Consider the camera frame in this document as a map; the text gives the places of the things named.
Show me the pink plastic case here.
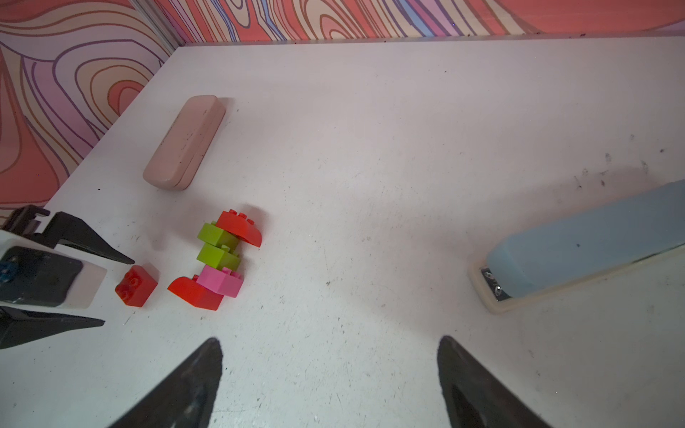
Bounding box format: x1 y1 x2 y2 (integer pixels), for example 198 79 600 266
143 95 227 191

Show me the green lego brick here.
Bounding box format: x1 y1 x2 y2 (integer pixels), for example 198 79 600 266
197 223 240 251
196 244 241 271

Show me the magenta lego brick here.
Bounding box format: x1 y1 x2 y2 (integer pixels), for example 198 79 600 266
196 265 244 298

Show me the grey small case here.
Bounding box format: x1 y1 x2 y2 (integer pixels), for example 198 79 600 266
468 180 684 314

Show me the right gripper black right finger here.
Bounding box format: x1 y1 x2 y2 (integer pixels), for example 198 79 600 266
437 335 548 427

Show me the red lego brick back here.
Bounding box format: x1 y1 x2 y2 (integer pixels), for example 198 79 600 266
115 265 158 308

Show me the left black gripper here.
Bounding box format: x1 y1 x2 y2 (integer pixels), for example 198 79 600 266
1 205 135 350

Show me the red lego brick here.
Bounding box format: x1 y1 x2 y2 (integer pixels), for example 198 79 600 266
115 265 158 308
216 210 262 248
168 276 223 311

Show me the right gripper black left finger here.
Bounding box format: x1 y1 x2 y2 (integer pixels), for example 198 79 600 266
112 337 223 427

